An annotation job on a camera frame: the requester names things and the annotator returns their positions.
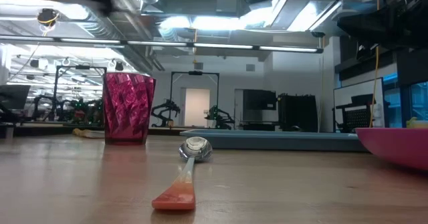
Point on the red faceted plastic cup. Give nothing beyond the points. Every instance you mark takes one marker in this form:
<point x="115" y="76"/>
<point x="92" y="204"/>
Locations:
<point x="128" y="110"/>

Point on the pink plastic plate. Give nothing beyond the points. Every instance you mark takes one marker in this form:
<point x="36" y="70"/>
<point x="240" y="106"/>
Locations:
<point x="398" y="147"/>

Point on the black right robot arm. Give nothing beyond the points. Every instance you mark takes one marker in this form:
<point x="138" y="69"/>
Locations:
<point x="394" y="26"/>

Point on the blue plastic tray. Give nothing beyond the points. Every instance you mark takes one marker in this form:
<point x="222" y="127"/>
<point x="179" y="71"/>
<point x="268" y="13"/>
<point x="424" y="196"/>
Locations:
<point x="267" y="140"/>

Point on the long ceiling light bar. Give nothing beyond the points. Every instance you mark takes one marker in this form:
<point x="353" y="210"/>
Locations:
<point x="167" y="43"/>

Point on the black cabinet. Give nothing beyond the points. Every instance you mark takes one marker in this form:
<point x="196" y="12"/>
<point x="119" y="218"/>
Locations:
<point x="294" y="112"/>

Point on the black pegboard rack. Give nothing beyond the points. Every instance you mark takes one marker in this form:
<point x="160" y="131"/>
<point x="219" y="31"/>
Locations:
<point x="357" y="117"/>

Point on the black computer monitor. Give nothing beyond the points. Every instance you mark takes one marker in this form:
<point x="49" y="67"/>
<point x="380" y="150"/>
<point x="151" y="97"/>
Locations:
<point x="13" y="98"/>

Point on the background robot station frame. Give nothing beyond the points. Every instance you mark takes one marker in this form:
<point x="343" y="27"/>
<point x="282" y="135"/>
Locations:
<point x="195" y="100"/>
<point x="80" y="93"/>

